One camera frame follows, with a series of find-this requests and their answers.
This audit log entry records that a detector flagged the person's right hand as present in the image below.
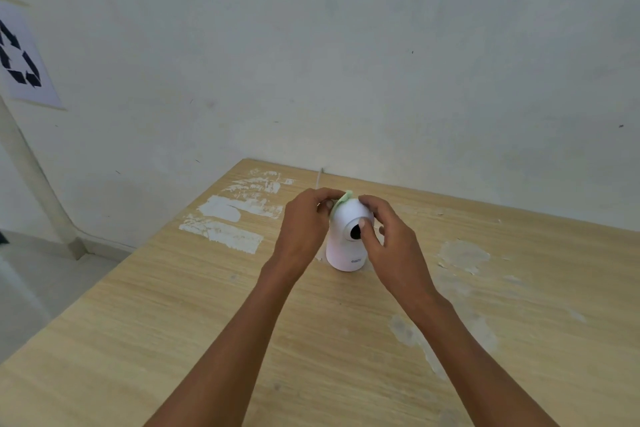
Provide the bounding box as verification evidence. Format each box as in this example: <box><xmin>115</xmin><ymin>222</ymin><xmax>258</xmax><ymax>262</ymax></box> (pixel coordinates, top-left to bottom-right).
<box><xmin>358</xmin><ymin>194</ymin><xmax>437</xmax><ymax>303</ymax></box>

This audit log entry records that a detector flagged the person's left hand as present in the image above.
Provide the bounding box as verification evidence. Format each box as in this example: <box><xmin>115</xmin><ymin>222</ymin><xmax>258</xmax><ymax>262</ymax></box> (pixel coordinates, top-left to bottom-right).
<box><xmin>268</xmin><ymin>187</ymin><xmax>347</xmax><ymax>278</ymax></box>

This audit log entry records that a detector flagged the white dome security camera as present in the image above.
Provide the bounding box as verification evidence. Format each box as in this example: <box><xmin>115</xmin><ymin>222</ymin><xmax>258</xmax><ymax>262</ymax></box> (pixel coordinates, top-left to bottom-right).
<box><xmin>325</xmin><ymin>195</ymin><xmax>385</xmax><ymax>273</ymax></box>

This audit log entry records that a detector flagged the person's right forearm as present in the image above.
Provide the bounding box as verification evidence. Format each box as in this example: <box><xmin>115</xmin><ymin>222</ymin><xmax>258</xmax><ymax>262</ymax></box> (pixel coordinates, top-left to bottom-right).
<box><xmin>400</xmin><ymin>289</ymin><xmax>561</xmax><ymax>427</ymax></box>

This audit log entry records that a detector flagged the person's left forearm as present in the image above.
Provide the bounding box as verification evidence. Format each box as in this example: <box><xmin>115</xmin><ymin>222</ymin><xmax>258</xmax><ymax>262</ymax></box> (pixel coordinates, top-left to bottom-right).
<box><xmin>143</xmin><ymin>259</ymin><xmax>303</xmax><ymax>427</ymax></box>

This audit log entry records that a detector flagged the paper sign with recycling symbol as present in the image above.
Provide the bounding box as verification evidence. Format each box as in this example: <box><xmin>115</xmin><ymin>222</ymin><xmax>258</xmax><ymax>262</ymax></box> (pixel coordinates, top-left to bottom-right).
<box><xmin>0</xmin><ymin>1</ymin><xmax>66</xmax><ymax>110</ymax></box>

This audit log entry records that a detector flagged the white wall pipe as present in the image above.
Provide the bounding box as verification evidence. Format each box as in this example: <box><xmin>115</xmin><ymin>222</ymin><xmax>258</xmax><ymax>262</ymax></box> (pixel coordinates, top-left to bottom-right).
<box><xmin>0</xmin><ymin>96</ymin><xmax>85</xmax><ymax>261</ymax></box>

